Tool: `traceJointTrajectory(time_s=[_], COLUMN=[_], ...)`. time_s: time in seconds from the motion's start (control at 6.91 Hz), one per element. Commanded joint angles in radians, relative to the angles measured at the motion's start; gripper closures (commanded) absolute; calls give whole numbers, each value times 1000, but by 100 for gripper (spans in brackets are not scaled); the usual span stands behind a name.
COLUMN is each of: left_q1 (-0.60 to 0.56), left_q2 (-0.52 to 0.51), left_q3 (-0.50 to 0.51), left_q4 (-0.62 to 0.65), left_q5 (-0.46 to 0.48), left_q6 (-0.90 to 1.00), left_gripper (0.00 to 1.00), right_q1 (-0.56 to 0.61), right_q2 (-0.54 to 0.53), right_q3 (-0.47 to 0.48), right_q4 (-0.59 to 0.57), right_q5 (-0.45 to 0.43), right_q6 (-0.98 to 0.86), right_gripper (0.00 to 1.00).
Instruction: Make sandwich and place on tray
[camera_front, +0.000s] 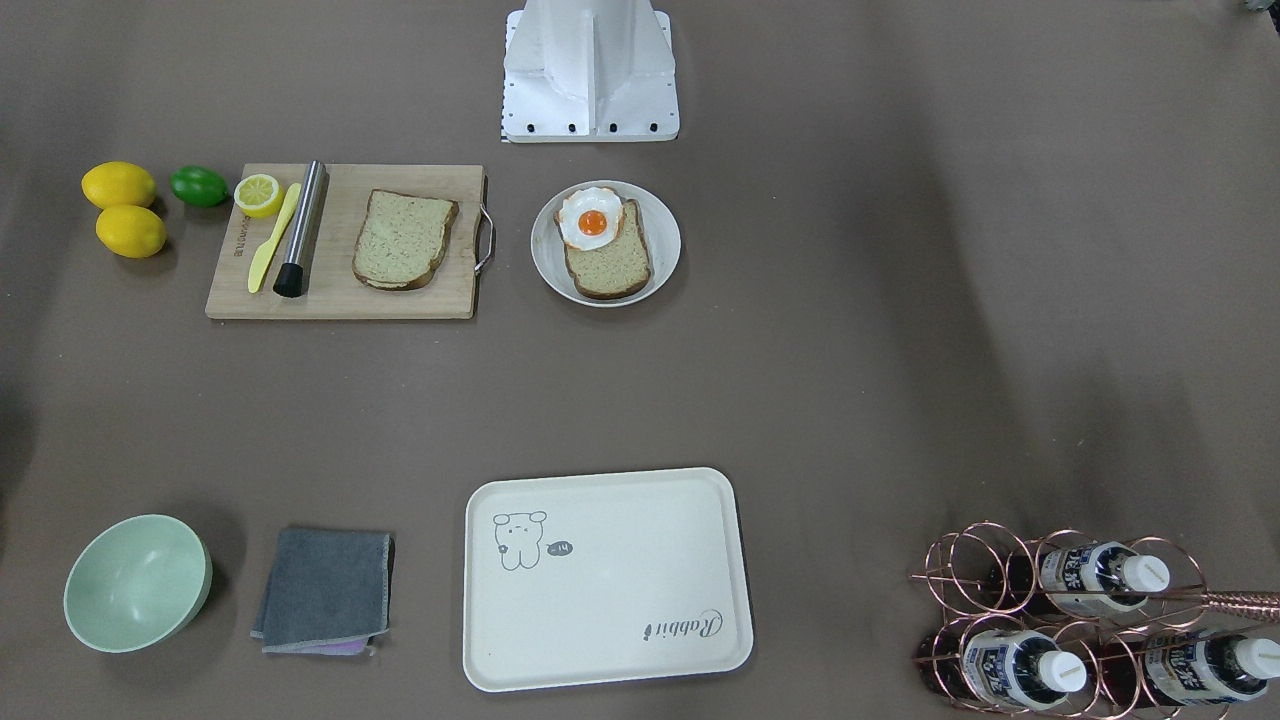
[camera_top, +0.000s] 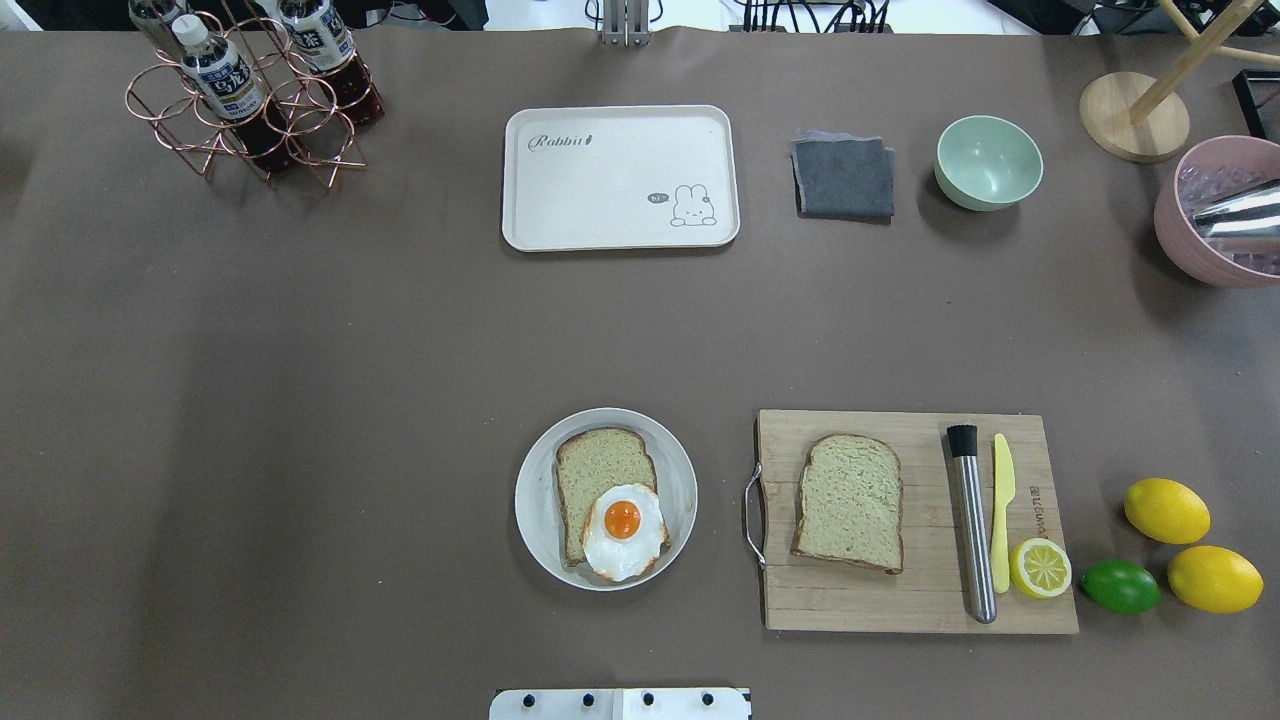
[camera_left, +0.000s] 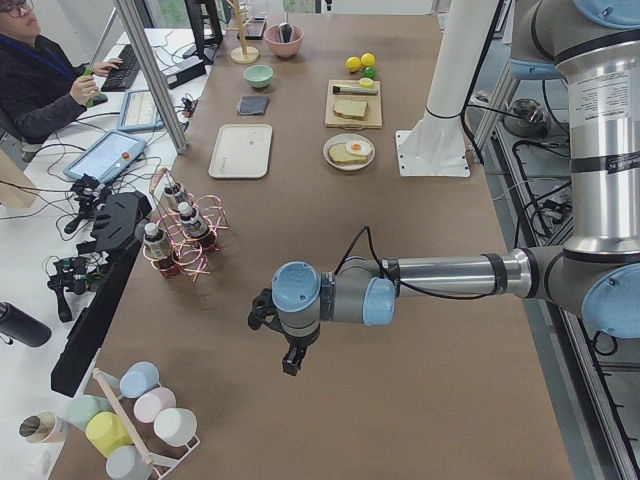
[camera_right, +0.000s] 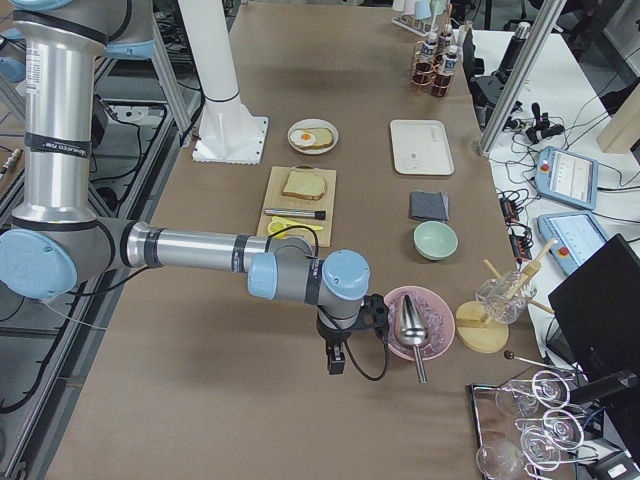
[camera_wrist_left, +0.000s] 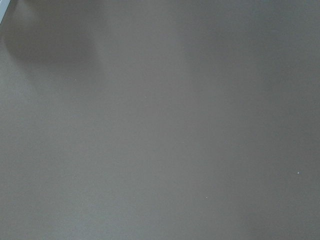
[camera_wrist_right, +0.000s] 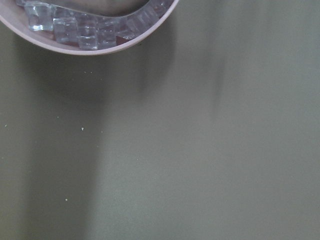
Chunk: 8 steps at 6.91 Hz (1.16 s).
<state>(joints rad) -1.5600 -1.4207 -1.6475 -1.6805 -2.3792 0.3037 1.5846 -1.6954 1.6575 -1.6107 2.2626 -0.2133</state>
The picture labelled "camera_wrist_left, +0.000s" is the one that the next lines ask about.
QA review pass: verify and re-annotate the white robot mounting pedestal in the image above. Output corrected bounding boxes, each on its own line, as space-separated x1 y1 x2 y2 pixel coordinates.
0 0 10 24

